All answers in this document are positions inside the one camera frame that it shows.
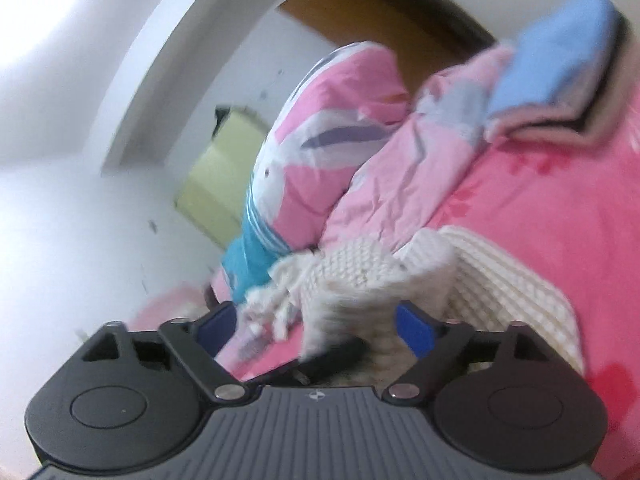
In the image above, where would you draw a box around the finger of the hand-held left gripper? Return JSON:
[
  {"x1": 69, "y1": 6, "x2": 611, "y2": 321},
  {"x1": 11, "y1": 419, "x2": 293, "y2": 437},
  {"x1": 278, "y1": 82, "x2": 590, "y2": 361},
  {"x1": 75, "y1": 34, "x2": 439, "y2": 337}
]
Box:
[{"x1": 250, "y1": 337, "x2": 369, "y2": 387}]

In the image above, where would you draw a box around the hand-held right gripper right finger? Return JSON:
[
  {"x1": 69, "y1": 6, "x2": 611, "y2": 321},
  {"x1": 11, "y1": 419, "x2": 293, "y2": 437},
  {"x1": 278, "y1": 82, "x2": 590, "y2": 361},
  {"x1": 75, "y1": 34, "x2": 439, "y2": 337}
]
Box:
[{"x1": 383, "y1": 302, "x2": 552, "y2": 403}]

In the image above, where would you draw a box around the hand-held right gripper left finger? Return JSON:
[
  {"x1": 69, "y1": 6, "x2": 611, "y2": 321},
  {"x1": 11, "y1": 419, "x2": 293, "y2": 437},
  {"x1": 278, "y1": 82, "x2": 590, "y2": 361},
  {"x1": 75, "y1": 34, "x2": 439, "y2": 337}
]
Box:
[{"x1": 80, "y1": 301, "x2": 251, "y2": 403}]

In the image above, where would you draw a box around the beige white checkered sweater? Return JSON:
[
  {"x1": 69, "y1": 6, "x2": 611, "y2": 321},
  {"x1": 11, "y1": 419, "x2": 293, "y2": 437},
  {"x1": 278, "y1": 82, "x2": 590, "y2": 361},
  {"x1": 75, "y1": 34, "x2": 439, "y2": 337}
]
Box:
[{"x1": 395, "y1": 225, "x2": 587, "y2": 378}]

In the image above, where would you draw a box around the pink cream striped pillow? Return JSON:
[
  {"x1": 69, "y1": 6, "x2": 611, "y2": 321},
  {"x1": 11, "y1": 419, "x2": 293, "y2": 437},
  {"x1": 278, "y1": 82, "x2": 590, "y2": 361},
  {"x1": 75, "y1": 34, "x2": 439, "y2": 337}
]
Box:
[{"x1": 131, "y1": 282, "x2": 213, "y2": 333}]

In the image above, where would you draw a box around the pink teal printed quilt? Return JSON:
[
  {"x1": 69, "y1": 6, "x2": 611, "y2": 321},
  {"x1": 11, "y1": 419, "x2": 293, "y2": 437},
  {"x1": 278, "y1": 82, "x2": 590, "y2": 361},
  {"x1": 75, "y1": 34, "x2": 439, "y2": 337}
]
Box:
[{"x1": 205, "y1": 41, "x2": 518, "y2": 361}]

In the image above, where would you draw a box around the yellow green wardrobe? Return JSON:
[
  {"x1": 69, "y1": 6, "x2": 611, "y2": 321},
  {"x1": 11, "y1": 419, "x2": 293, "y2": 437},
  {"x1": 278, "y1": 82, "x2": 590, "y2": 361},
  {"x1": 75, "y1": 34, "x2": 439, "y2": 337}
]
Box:
[{"x1": 174, "y1": 105, "x2": 267, "y2": 252}]

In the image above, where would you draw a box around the pink floral blanket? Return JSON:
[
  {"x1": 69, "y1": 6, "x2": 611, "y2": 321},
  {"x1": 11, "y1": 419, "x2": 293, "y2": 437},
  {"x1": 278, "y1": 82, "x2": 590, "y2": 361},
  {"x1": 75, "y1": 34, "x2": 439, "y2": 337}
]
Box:
[{"x1": 235, "y1": 125, "x2": 640, "y2": 480}]

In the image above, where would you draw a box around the black folded garment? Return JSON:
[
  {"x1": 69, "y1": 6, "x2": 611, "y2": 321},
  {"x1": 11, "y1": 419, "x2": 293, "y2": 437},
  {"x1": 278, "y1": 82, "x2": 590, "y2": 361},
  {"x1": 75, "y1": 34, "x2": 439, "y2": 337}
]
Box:
[{"x1": 517, "y1": 20, "x2": 632, "y2": 142}]

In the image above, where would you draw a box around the grey white folded garment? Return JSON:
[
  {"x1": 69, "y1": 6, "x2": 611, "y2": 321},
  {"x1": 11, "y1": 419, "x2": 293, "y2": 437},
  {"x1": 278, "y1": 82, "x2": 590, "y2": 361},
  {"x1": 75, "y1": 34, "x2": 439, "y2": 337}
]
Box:
[{"x1": 575, "y1": 35, "x2": 640, "y2": 150}]

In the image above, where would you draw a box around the light blue folded garment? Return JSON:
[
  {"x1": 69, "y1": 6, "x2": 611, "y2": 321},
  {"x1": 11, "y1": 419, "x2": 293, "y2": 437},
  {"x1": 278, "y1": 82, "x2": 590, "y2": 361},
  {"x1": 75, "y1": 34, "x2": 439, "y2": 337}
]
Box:
[{"x1": 486, "y1": 0, "x2": 622, "y2": 122}]

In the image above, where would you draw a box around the wooden door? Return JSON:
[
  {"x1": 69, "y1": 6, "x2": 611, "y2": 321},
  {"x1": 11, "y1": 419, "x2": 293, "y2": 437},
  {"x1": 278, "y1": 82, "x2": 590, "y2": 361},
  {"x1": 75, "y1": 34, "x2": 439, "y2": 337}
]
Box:
[{"x1": 276, "y1": 0, "x2": 481, "y2": 78}]

